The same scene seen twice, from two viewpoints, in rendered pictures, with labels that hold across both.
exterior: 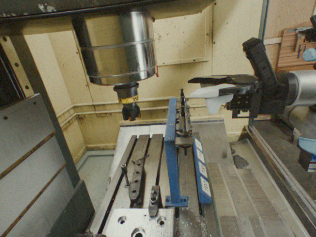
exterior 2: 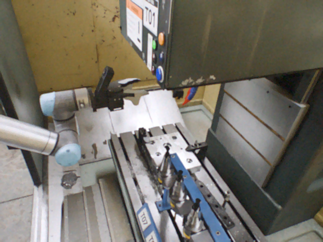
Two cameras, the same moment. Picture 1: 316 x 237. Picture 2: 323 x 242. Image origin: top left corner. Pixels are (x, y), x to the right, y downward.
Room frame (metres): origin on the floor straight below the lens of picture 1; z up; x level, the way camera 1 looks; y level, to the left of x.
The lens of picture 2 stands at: (1.13, -0.45, 1.89)
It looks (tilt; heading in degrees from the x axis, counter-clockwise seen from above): 36 degrees down; 147
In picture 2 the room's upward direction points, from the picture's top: 4 degrees clockwise
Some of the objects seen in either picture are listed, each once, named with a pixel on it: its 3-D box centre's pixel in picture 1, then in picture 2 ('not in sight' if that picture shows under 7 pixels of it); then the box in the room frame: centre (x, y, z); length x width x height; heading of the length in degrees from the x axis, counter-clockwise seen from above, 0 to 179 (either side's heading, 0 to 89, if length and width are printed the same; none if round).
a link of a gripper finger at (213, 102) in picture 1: (212, 101); (129, 86); (0.36, -0.12, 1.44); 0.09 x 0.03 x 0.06; 106
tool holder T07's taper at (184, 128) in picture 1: (183, 122); (166, 162); (0.64, -0.10, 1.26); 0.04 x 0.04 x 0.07
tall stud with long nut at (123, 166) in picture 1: (125, 174); (225, 199); (0.73, 0.19, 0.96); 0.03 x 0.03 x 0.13
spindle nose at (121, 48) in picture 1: (119, 49); not in sight; (0.44, 0.07, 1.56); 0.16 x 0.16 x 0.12
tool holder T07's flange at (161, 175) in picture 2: (184, 133); (165, 171); (0.64, -0.10, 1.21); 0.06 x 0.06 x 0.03
